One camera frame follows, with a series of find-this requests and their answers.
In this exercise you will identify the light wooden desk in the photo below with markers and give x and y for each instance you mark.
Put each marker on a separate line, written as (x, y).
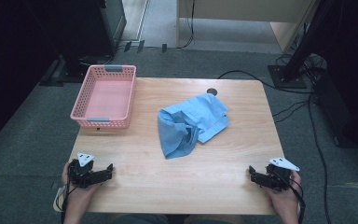
(245, 9)

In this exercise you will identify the light blue shirt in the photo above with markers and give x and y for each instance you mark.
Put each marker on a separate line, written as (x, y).
(205, 112)

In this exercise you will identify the black stand pole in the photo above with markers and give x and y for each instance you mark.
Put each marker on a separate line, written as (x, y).
(307, 37)

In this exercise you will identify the person's left hand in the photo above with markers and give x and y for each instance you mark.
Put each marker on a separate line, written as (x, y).
(79, 194)

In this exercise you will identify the black equipment box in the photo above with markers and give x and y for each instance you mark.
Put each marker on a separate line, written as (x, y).
(351, 118)

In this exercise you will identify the person's right hand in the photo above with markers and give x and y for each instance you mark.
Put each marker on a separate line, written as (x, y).
(284, 199)

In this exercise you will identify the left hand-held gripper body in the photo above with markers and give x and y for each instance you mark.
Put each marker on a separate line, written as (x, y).
(80, 175)

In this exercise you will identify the pink plastic basket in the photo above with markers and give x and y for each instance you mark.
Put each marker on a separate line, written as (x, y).
(108, 96)

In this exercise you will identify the dark round table grommet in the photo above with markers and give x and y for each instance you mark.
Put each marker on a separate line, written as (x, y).
(212, 91)

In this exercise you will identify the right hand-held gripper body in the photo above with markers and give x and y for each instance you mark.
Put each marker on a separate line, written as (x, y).
(276, 179)

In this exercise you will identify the black cabinet on stand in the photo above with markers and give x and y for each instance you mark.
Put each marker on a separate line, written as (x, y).
(84, 28)

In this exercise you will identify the black stand base plate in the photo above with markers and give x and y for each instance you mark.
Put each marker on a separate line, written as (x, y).
(287, 81)

